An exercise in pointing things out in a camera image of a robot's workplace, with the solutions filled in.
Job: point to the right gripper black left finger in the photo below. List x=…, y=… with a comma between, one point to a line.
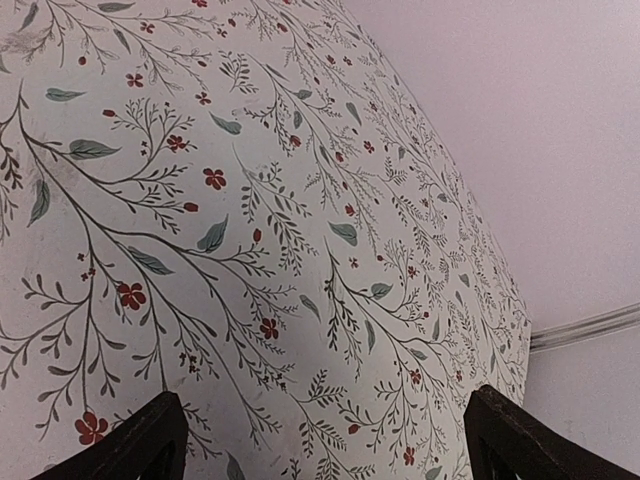
x=151, y=444

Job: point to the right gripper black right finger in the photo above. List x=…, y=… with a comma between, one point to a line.
x=506, y=442

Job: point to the floral patterned table cloth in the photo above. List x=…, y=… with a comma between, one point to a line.
x=242, y=203

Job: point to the right aluminium corner post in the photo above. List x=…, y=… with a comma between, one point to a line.
x=587, y=329

